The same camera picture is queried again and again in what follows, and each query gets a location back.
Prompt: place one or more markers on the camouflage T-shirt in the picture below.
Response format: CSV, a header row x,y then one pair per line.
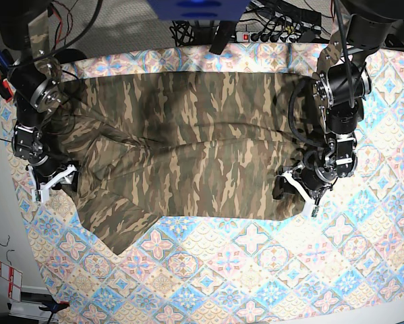
x,y
177,144

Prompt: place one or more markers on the red black clamp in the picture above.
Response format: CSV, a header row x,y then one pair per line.
x,y
6,79

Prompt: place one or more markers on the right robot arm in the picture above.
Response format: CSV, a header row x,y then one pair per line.
x,y
30,77

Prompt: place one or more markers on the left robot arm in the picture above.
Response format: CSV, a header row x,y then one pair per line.
x,y
339,85

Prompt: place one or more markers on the patterned tile tablecloth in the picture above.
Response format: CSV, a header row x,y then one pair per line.
x,y
211,270

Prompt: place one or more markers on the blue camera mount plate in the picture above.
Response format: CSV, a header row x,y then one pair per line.
x,y
228,10

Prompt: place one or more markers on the black support post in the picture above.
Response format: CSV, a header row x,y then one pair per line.
x,y
225,31

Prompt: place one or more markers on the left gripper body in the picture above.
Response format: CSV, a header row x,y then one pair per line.
x,y
311,185

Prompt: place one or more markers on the red white label card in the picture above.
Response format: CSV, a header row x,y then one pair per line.
x,y
13,280

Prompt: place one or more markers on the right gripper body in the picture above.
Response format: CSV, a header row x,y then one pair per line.
x,y
44,180

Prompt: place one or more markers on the blue orange clamp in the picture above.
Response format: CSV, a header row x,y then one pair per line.
x,y
53,307

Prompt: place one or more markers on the white power strip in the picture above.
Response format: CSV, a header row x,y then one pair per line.
x,y
287,36

